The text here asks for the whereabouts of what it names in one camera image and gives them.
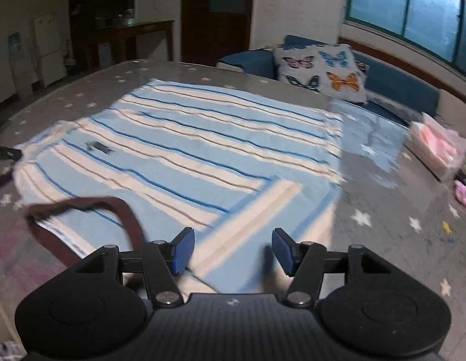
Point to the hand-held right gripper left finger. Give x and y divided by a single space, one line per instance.
182 252

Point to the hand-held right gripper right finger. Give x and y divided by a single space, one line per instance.
283 252

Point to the blue and cream striped shirt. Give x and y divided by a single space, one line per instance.
180 150

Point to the white water dispenser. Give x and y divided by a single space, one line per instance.
20 67

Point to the white refrigerator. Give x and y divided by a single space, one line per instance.
49 52

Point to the grey star-print tablecloth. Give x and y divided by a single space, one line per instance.
387 233

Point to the dark wooden cabinet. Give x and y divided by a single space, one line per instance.
86 0

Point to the dark wooden side table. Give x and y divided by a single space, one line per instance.
142 28

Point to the pink tissue pack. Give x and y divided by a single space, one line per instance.
436 146

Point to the butterfly print pillow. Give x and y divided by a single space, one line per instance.
319 67

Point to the blue sofa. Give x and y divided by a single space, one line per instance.
391 82

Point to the dark wooden door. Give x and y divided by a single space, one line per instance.
218 37

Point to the green-framed window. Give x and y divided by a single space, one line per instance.
379 0

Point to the wooden wall rail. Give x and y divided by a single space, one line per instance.
406 62

